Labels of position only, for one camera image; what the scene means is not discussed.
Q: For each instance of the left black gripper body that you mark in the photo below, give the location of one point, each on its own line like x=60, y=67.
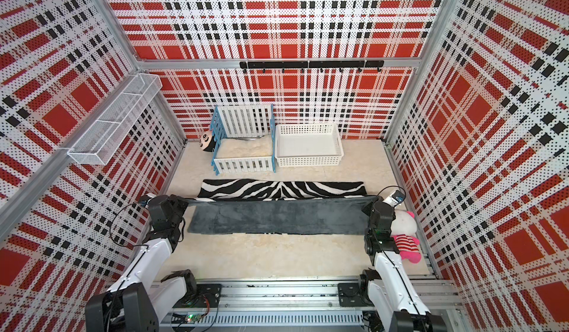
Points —
x=178, y=206

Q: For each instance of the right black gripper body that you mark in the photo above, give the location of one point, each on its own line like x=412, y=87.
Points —
x=368, y=209

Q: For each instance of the grey zebra plush pillowcase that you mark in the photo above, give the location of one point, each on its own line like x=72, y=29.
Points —
x=251, y=206

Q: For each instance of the white plastic basket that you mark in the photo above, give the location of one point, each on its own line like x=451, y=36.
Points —
x=308, y=145

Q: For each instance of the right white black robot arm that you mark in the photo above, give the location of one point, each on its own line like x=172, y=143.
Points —
x=392, y=294

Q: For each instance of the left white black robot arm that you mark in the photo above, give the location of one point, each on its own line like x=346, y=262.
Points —
x=131, y=303

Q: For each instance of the white pink plush doll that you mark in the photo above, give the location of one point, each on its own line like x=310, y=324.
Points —
x=403, y=231

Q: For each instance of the panda plush toy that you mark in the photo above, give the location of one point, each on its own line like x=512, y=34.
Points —
x=207, y=142

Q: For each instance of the blue white toy crib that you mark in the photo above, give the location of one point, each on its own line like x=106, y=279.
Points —
x=244, y=138

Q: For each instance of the green circuit board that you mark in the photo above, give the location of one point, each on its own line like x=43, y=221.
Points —
x=180, y=319

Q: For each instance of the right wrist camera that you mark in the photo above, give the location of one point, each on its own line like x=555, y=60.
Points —
x=395, y=198

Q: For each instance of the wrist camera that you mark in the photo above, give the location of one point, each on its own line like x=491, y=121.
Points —
x=144, y=200
x=395, y=198

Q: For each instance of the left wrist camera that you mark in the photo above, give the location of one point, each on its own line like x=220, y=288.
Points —
x=144, y=200

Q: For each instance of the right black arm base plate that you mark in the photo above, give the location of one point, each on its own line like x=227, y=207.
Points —
x=352, y=295

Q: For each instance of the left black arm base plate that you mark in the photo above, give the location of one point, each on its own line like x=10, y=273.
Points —
x=206, y=295

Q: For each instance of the white wire mesh shelf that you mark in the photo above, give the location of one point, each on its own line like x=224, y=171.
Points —
x=103, y=138

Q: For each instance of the aluminium mounting rail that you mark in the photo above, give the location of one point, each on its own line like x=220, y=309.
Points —
x=276, y=305

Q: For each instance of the black hook rail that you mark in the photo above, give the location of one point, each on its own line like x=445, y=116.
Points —
x=307, y=64

